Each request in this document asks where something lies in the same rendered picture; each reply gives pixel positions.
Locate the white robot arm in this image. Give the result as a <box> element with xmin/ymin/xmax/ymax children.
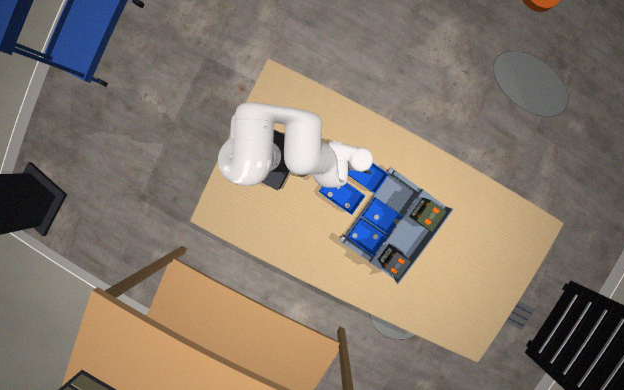
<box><xmin>218</xmin><ymin>102</ymin><xmax>373</xmax><ymax>189</ymax></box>

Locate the dark green tool case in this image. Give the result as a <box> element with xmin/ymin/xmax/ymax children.
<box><xmin>409</xmin><ymin>198</ymin><xmax>446</xmax><ymax>232</ymax></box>

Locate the black tool case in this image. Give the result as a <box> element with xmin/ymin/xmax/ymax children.
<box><xmin>378</xmin><ymin>244</ymin><xmax>411</xmax><ymax>279</ymax></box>

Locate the blue bin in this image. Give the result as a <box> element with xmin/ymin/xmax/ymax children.
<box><xmin>349</xmin><ymin>219</ymin><xmax>387</xmax><ymax>256</ymax></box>
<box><xmin>348</xmin><ymin>163</ymin><xmax>389</xmax><ymax>194</ymax></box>
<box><xmin>320</xmin><ymin>183</ymin><xmax>365</xmax><ymax>214</ymax></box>
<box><xmin>363</xmin><ymin>198</ymin><xmax>402</xmax><ymax>235</ymax></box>

